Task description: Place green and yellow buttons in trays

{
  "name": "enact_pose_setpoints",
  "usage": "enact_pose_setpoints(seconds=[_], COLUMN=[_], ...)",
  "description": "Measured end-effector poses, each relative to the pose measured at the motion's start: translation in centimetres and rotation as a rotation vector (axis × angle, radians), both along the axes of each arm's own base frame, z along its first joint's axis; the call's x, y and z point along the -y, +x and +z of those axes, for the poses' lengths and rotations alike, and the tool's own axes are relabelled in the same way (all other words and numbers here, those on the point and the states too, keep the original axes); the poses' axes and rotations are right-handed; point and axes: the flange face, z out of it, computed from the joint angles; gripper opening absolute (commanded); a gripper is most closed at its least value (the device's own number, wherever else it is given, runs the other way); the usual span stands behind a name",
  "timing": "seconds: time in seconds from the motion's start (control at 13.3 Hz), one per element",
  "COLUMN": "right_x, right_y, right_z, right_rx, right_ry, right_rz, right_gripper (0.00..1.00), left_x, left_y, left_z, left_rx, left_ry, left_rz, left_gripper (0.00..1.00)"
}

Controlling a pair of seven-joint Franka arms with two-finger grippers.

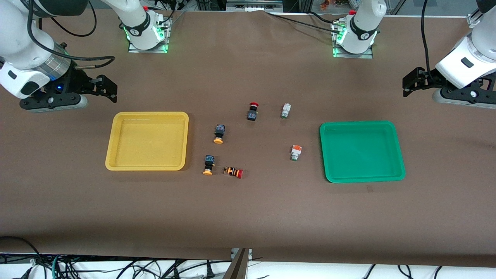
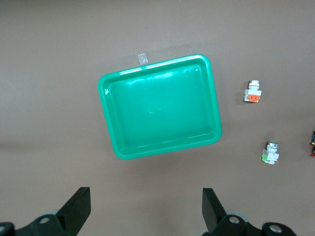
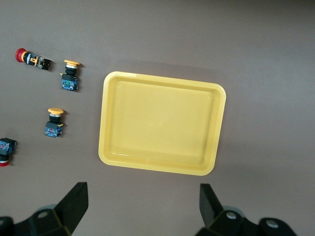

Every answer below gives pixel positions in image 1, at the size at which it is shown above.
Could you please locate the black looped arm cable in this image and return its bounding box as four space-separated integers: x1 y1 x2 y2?
50 0 97 38

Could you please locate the black floor cable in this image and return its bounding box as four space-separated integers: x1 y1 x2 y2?
0 236 44 274

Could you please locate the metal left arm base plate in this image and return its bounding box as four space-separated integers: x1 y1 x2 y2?
332 21 374 59

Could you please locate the green plastic tray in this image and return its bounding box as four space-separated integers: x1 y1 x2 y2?
319 121 406 183

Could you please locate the metal table frame bar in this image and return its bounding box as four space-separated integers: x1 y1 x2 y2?
222 248 252 279

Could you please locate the yellow plastic tray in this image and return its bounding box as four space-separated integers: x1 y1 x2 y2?
105 112 189 171

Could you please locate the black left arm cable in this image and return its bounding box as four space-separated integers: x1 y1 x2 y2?
421 0 433 78

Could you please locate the brown table cloth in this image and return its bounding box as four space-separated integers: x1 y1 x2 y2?
0 9 496 268

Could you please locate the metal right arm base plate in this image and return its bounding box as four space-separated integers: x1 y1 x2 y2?
127 17 172 54

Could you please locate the black cable across table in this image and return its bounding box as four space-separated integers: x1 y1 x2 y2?
267 11 341 32

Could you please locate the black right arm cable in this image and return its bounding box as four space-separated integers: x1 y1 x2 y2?
26 0 116 71

